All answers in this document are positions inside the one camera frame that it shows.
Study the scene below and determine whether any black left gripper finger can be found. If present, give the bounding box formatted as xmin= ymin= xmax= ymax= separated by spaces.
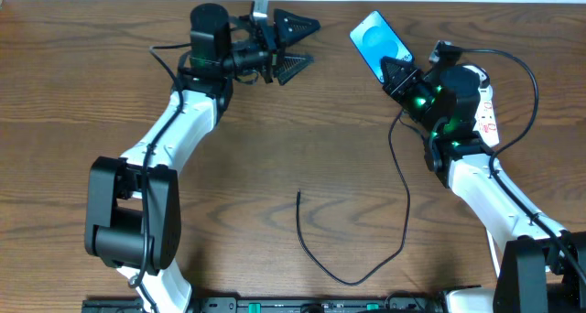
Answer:
xmin=274 ymin=53 xmax=314 ymax=85
xmin=274 ymin=8 xmax=320 ymax=46

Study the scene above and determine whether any blue Samsung Galaxy smartphone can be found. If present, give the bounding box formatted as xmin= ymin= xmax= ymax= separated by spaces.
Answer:
xmin=349 ymin=10 xmax=414 ymax=83

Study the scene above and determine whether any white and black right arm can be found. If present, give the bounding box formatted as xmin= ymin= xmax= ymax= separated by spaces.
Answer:
xmin=380 ymin=57 xmax=585 ymax=312

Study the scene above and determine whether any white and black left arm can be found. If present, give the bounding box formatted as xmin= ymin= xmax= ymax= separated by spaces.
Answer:
xmin=81 ymin=0 xmax=320 ymax=312

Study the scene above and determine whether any white USB charger adapter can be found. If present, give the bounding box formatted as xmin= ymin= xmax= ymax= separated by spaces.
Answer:
xmin=464 ymin=64 xmax=490 ymax=89

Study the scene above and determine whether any white power strip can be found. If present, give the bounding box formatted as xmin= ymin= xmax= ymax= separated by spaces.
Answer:
xmin=473 ymin=85 xmax=500 ymax=147

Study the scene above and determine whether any black USB charging cable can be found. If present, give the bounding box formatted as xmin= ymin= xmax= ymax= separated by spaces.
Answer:
xmin=295 ymin=109 xmax=412 ymax=287

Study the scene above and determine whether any white power strip cord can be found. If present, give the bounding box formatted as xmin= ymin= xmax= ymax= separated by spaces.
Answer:
xmin=484 ymin=228 xmax=503 ymax=280

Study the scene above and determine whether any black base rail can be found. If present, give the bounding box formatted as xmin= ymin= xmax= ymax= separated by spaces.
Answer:
xmin=80 ymin=294 xmax=447 ymax=313

